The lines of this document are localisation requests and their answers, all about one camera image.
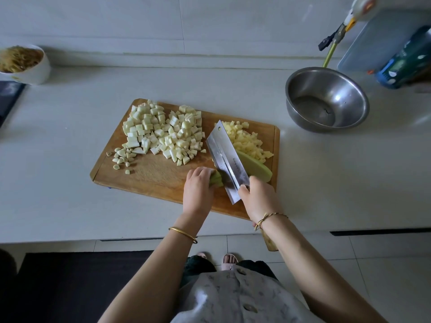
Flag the black gas stove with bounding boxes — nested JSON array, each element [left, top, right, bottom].
[[0, 80, 28, 128]]

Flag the wall tap with hose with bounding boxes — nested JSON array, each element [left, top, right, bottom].
[[318, 25, 347, 52]]

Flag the light blue plastic board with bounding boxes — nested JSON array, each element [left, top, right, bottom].
[[337, 9, 431, 73]]

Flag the person's left forearm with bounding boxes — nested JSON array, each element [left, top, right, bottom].
[[99, 215, 206, 323]]

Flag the person's right forearm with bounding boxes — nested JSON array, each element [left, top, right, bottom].
[[257, 215, 388, 323]]

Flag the pile of white diced vegetable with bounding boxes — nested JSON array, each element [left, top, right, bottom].
[[151, 105, 207, 166]]

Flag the pile of garlic cloves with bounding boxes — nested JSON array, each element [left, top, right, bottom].
[[105, 146, 139, 175]]

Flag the deep stainless steel bowl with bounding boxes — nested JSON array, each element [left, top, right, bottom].
[[285, 66, 370, 134]]

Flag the gold bangle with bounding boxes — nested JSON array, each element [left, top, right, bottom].
[[167, 227, 199, 244]]

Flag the wooden cutting board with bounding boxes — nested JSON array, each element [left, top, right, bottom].
[[89, 98, 280, 221]]

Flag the braided cord bracelet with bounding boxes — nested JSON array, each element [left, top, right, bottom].
[[253, 212, 290, 231]]

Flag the black floor mat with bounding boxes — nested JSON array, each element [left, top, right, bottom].
[[0, 250, 154, 323]]

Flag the white bowl of noodles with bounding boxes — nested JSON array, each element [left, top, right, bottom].
[[0, 44, 52, 86]]

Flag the peeled yellow potato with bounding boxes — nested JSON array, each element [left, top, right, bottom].
[[221, 120, 275, 164]]

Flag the person's left hand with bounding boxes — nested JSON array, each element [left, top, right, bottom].
[[182, 166, 218, 224]]

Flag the green cucumber half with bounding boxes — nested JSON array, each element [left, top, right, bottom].
[[236, 151, 274, 184]]

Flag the dark green trousers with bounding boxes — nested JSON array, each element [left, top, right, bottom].
[[180, 255, 278, 287]]

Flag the cleaver with wooden handle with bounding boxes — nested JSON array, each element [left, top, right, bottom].
[[205, 119, 278, 252]]

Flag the dark green bottle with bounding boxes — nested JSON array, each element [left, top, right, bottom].
[[376, 25, 431, 89]]

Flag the person's right foot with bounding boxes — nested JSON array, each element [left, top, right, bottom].
[[221, 253, 239, 271]]

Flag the person's right hand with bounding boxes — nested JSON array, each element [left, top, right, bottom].
[[238, 175, 285, 227]]

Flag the white patterned garment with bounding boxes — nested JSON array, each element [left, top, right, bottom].
[[170, 264, 324, 323]]

